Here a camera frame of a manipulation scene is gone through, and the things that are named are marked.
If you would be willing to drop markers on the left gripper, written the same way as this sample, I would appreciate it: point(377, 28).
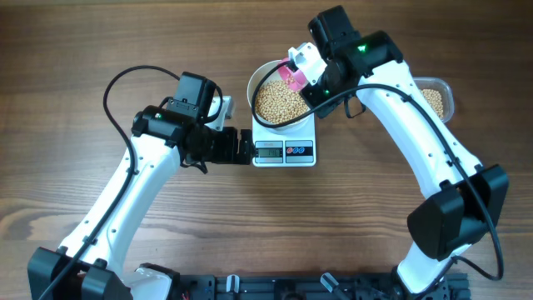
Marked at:
point(228, 155)

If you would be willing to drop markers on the white bowl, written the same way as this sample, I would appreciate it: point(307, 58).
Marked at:
point(253, 88)

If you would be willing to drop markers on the clear plastic container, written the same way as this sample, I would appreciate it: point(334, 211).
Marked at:
point(443, 88)

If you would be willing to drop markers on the pink measuring scoop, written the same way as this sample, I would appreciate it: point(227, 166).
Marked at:
point(292, 76)

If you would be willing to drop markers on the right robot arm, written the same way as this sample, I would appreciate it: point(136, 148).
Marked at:
point(462, 198)

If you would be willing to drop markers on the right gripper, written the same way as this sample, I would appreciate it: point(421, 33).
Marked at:
point(310, 96)

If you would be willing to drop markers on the white digital kitchen scale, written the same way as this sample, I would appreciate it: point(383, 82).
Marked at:
point(290, 146)

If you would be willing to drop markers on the soybeans in bowl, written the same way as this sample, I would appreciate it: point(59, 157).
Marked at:
point(277, 103)

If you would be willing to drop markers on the pile of soybeans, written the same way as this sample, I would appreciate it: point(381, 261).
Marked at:
point(434, 98)

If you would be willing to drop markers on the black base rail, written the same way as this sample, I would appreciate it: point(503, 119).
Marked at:
point(372, 286)

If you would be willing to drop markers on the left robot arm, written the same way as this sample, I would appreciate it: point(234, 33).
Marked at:
point(185, 130)

